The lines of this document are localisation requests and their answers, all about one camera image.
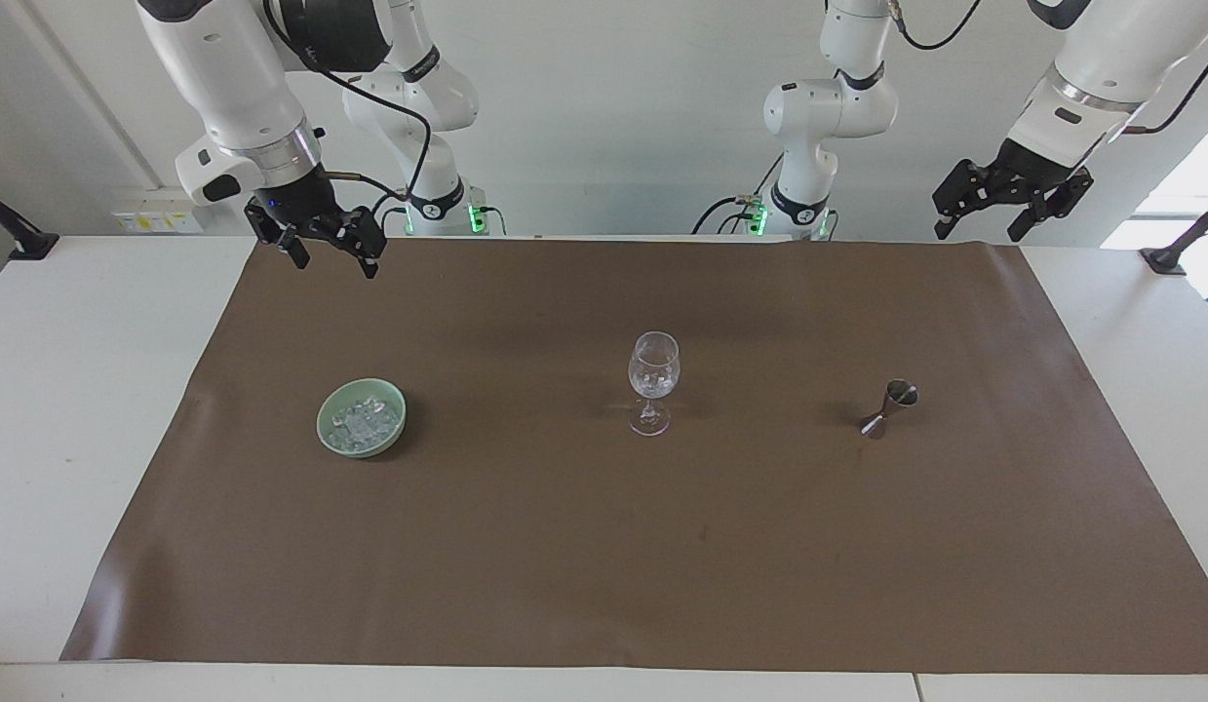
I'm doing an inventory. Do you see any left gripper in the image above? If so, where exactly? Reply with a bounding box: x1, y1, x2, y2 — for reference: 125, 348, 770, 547
932, 138, 1095, 244

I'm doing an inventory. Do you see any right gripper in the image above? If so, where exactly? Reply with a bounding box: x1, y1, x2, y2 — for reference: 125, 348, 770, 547
244, 165, 388, 281

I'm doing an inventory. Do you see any clear ice cubes pile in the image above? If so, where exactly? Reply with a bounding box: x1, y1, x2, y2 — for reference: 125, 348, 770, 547
332, 398, 402, 448

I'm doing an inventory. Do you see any clear wine glass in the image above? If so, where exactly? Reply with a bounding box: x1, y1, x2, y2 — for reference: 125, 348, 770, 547
627, 331, 682, 438

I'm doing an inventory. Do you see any black stand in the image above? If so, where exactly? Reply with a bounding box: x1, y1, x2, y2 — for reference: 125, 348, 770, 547
1139, 195, 1208, 276
0, 183, 60, 261

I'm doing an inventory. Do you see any pale green bowl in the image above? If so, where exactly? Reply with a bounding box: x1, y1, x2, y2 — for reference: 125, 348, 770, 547
316, 377, 409, 460

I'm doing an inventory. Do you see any steel double jigger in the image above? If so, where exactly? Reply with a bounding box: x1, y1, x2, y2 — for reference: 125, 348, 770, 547
859, 378, 921, 441

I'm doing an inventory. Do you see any black cable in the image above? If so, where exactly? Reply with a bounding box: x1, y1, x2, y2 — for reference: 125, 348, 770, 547
890, 0, 986, 52
690, 154, 786, 236
262, 0, 435, 217
1122, 39, 1208, 136

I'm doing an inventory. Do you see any white wall socket strip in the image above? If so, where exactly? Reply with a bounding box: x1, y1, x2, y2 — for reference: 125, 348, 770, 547
111, 199, 207, 236

